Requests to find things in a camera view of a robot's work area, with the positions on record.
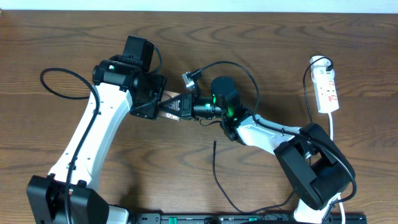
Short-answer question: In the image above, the black right camera cable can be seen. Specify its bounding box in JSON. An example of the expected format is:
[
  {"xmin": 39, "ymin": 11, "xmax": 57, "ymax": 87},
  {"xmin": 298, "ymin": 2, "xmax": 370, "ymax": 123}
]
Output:
[{"xmin": 191, "ymin": 60, "xmax": 358, "ymax": 224}]

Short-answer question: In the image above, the black charger cable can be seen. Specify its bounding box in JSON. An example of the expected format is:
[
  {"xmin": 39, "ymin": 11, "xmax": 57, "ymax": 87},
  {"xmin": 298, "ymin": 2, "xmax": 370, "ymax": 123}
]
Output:
[{"xmin": 212, "ymin": 55, "xmax": 335, "ymax": 215}]

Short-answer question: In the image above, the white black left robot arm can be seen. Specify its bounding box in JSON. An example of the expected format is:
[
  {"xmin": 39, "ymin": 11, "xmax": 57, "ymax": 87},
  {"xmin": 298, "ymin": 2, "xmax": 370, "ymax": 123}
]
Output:
[{"xmin": 26, "ymin": 36, "xmax": 166, "ymax": 223}]

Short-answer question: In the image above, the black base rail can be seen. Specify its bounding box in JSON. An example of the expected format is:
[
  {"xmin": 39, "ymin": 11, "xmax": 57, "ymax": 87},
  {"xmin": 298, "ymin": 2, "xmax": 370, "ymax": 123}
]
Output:
[{"xmin": 133, "ymin": 212, "xmax": 368, "ymax": 224}]

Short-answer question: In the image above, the white power strip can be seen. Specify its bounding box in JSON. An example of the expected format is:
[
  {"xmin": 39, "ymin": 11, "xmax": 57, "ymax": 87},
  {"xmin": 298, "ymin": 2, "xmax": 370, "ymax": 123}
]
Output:
[{"xmin": 310, "ymin": 55, "xmax": 339, "ymax": 114}]

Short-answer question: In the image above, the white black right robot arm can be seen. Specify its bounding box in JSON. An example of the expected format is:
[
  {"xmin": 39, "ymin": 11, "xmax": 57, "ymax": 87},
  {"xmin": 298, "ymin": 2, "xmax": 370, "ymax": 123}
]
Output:
[{"xmin": 159, "ymin": 77, "xmax": 357, "ymax": 223}]

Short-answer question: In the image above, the white power strip cord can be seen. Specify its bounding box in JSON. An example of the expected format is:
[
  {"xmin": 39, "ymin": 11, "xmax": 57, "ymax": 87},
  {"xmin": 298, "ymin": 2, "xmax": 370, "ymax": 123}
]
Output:
[{"xmin": 327, "ymin": 112, "xmax": 346, "ymax": 224}]

